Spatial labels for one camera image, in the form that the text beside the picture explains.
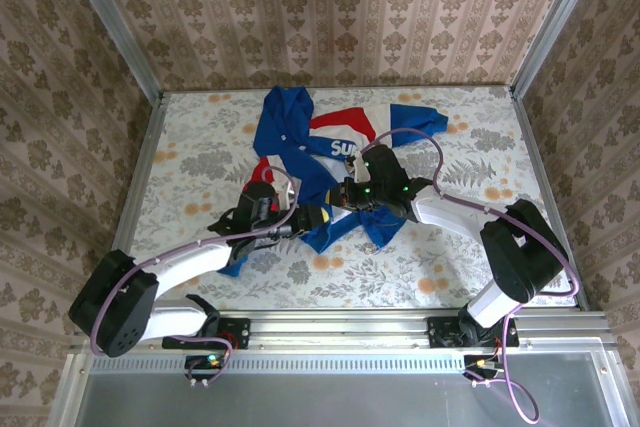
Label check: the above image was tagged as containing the blue red white jacket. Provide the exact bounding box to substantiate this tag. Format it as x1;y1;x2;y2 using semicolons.
217;85;450;279

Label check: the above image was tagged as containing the left small control board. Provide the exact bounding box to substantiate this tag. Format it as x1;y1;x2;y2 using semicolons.
183;353;227;381

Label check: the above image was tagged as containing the small control board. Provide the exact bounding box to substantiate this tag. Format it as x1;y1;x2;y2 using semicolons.
462;352;505;381
183;353;227;381

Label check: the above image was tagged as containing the grey metal panel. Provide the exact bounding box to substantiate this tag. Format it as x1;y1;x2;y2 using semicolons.
47;350;635;427

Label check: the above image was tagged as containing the right small control board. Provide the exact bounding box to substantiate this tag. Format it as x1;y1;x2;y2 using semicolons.
462;352;505;381

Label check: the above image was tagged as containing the aluminium mounting rail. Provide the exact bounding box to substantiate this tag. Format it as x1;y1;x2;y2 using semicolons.
69;309;614;354

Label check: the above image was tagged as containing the aluminium table side rail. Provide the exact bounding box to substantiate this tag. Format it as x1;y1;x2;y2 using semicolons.
509;86;590;311
113;91;167;258

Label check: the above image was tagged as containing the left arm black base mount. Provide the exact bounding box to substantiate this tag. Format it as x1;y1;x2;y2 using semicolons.
162;316;252;351

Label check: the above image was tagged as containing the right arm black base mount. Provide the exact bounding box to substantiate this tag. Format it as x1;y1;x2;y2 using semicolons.
426;314;521;349

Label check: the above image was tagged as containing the aluminium frame post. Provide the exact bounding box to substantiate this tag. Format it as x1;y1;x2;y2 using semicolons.
509;0;609;98
55;0;166;101

